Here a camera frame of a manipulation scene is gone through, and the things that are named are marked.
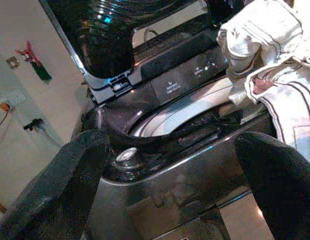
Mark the brass wall plate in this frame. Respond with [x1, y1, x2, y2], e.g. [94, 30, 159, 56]
[6, 56, 19, 69]

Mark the black wall tap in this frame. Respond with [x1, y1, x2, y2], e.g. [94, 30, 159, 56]
[23, 118, 45, 132]

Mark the steel washer drum grey rim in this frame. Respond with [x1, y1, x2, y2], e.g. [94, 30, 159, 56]
[128, 76, 237, 138]

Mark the white striped cloth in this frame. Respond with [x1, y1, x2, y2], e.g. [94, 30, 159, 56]
[216, 0, 310, 166]

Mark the black top-load washing machine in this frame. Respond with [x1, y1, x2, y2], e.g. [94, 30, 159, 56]
[69, 24, 296, 240]

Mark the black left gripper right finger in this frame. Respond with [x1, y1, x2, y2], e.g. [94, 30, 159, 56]
[233, 131, 310, 240]

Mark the black glossy washer lid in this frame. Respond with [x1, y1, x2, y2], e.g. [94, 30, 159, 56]
[38, 0, 246, 105]

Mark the round silver washer button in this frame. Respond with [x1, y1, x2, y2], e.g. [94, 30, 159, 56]
[115, 147, 139, 164]

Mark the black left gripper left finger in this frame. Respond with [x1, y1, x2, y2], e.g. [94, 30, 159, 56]
[0, 129, 111, 240]

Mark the dark green hanging tag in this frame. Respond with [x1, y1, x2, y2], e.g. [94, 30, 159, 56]
[31, 59, 53, 81]

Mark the grey inlet hose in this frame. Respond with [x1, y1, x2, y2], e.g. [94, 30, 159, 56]
[39, 128, 65, 149]

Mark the white wall socket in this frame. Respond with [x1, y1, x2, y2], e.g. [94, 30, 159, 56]
[6, 91, 27, 106]

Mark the red wall clip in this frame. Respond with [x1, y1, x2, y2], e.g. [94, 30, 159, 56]
[16, 41, 42, 67]

